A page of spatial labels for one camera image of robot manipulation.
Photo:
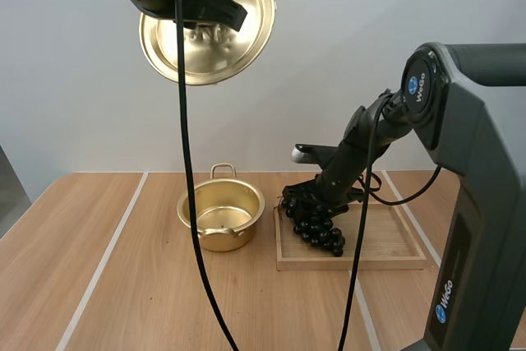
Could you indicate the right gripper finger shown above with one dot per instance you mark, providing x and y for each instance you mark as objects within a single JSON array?
[
  {"x": 339, "y": 208},
  {"x": 298, "y": 192}
]

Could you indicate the bunch of dark toy grapes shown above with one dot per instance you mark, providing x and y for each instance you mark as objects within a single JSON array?
[{"x": 316, "y": 232}]

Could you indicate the gold pot lid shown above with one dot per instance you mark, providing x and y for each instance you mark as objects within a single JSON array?
[{"x": 213, "y": 59}]

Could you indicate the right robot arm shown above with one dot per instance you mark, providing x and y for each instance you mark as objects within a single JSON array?
[{"x": 472, "y": 162}]

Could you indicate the shallow wooden tray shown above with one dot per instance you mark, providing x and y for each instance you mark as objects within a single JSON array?
[{"x": 382, "y": 240}]

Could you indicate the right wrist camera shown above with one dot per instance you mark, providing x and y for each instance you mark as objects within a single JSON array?
[{"x": 302, "y": 153}]

